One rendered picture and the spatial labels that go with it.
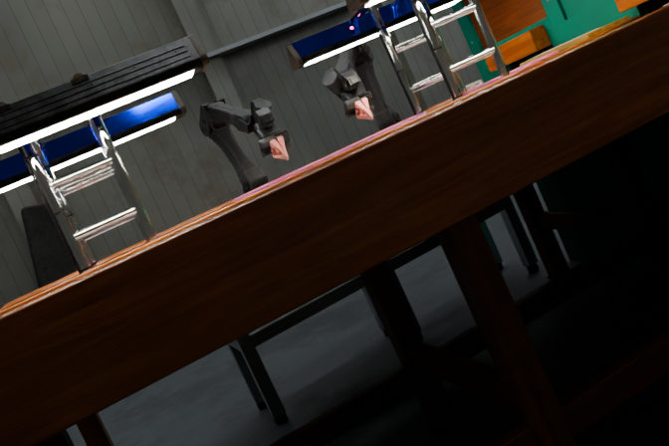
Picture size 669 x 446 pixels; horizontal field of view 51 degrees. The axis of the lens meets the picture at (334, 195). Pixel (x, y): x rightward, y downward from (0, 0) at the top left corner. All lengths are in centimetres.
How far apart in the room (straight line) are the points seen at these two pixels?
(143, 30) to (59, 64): 122
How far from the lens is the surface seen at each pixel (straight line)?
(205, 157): 997
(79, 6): 1031
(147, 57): 144
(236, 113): 237
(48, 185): 157
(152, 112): 197
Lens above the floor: 79
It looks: 4 degrees down
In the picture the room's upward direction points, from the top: 25 degrees counter-clockwise
